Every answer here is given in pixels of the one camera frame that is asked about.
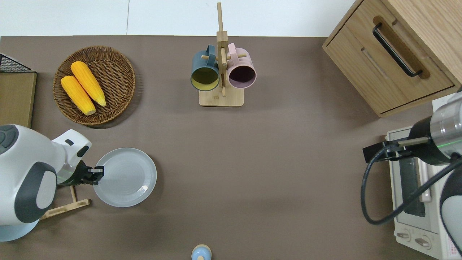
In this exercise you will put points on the wooden plate rack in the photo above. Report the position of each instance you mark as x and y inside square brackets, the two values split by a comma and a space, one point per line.
[68, 206]

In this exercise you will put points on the yellow corn cob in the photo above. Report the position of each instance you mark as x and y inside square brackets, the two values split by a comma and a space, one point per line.
[88, 82]
[77, 94]

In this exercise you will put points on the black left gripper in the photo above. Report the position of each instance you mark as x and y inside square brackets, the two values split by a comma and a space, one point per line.
[81, 175]

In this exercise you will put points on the brown table mat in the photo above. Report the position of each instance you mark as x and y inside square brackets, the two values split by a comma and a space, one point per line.
[252, 162]

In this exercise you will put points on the light blue plate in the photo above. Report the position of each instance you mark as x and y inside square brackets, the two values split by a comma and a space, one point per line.
[18, 233]

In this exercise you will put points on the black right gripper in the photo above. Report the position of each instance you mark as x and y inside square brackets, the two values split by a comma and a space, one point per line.
[391, 151]

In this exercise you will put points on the round wicker basket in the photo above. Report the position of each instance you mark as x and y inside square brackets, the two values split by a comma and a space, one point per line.
[115, 72]

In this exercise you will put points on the pink mug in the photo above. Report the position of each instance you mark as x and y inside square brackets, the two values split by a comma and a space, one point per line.
[242, 74]

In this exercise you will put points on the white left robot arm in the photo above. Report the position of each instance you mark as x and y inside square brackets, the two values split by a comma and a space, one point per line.
[25, 169]

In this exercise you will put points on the dark teal mug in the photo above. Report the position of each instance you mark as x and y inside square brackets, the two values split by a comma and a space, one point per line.
[204, 77]

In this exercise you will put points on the gray plate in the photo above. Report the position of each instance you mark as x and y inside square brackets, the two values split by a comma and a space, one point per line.
[130, 177]

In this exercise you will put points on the wooden mug tree stand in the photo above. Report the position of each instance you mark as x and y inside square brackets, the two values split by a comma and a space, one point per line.
[222, 97]

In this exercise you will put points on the grid-patterned storage box wooden top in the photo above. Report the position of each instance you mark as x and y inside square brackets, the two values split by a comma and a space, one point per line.
[16, 97]

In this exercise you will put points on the white toaster oven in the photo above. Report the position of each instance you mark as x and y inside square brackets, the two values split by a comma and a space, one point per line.
[415, 213]

